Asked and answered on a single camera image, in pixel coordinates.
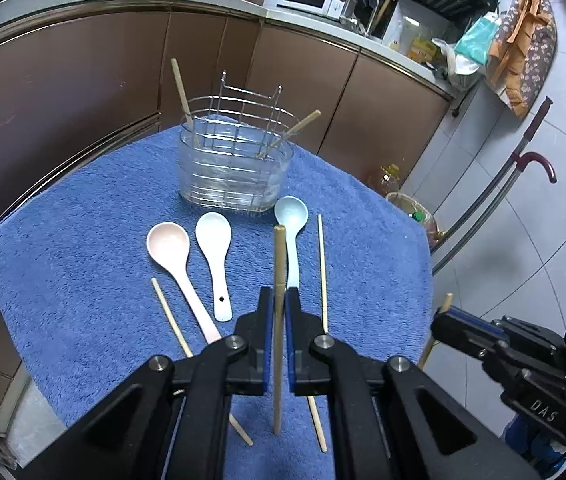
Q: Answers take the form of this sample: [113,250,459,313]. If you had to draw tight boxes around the light blue plastic spoon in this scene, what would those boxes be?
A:
[274,196,307,291]

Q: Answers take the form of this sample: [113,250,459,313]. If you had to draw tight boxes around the blue terry towel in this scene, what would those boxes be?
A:
[0,114,435,480]

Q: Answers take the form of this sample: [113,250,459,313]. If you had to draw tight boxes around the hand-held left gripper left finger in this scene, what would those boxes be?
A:
[15,286,275,480]

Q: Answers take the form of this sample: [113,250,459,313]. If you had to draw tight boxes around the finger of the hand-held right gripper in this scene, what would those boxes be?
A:
[430,311,512,362]
[447,306,566,349]

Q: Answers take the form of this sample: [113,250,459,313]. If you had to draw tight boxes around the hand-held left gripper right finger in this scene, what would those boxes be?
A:
[285,287,546,480]

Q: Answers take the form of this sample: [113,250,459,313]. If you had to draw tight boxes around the wooden chopstick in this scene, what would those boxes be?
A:
[151,278,254,447]
[417,292,455,368]
[170,58,201,148]
[273,225,286,436]
[262,109,322,157]
[317,214,329,335]
[307,396,328,453]

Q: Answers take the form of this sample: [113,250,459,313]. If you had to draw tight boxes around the person's right hand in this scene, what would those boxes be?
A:
[504,412,566,478]

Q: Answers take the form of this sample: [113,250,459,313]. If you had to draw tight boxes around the teal plastic bag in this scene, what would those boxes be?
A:
[454,12,501,66]

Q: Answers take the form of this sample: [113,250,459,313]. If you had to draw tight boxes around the floral orange apron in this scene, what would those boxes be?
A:
[487,0,557,120]

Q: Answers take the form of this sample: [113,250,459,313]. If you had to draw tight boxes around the yellow package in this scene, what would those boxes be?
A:
[408,35,438,61]

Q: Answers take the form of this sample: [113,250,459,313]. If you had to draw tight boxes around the metal pole maroon hook handle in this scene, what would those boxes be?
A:
[433,151,558,273]

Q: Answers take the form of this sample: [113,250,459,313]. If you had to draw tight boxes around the cooking oil bottle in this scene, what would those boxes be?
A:
[367,163,409,197]

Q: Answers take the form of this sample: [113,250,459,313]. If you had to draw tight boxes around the round trash bin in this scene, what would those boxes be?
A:
[385,191,445,256]

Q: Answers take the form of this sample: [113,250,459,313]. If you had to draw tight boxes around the white plastic spoon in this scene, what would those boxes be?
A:
[195,212,234,322]

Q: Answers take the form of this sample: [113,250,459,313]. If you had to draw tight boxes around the metal pole straight maroon grip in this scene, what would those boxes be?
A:
[430,96,555,276]

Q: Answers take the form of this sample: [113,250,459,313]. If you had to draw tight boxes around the brown kitchen cabinets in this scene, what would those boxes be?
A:
[0,0,456,441]

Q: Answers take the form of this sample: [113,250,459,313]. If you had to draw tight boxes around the pink plastic spoon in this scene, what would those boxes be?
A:
[146,222,223,346]

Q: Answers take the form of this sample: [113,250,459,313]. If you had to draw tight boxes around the wire utensil holder clear tray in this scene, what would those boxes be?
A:
[178,72,294,212]

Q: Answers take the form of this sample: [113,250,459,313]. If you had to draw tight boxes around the clear plastic bag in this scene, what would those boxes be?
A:
[433,37,486,92]

